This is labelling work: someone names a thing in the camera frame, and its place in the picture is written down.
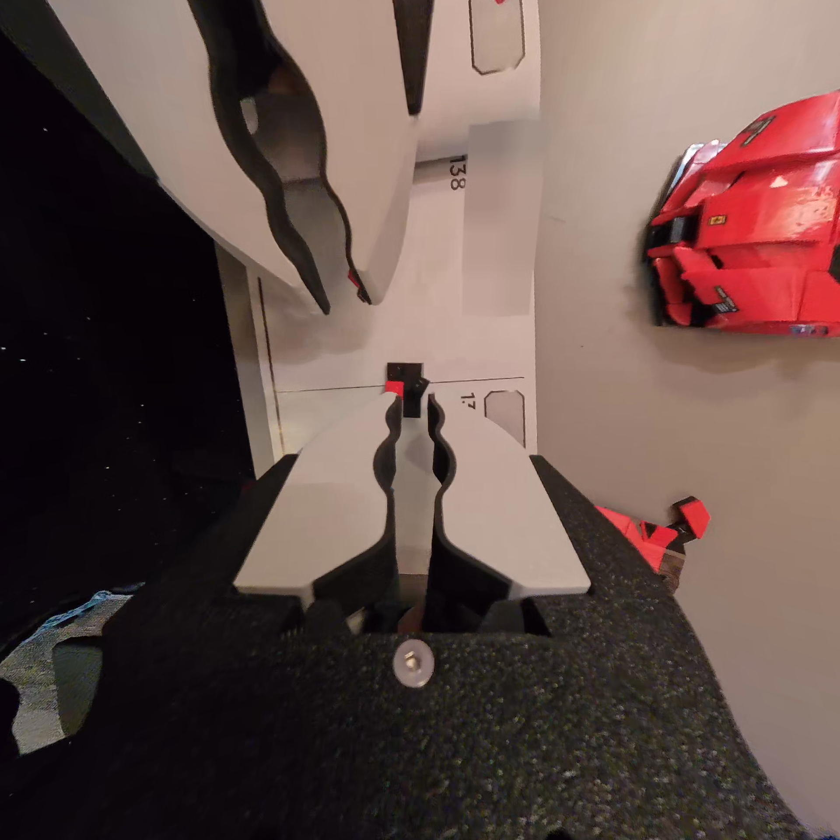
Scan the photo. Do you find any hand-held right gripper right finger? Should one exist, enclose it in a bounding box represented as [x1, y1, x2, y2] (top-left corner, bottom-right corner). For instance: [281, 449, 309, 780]
[427, 392, 592, 599]

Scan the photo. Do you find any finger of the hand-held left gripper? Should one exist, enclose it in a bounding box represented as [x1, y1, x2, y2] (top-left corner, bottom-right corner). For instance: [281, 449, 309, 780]
[49, 0, 332, 315]
[262, 0, 421, 305]

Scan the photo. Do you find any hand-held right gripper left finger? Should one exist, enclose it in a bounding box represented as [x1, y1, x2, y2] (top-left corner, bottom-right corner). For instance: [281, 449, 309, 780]
[233, 392, 403, 611]

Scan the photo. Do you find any small black red brick assembly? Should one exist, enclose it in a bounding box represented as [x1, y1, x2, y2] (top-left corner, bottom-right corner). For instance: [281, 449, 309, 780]
[385, 361, 432, 419]

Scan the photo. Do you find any white instruction booklet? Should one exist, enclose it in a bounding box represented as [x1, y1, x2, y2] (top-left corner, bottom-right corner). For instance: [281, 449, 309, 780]
[215, 0, 544, 595]

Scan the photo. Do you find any red black brick subassembly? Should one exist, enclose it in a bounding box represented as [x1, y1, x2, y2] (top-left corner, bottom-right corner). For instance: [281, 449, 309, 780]
[594, 495, 713, 595]

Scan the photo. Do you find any red brick-built toy car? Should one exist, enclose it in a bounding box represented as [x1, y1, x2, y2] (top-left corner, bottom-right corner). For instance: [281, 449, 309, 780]
[642, 91, 840, 340]

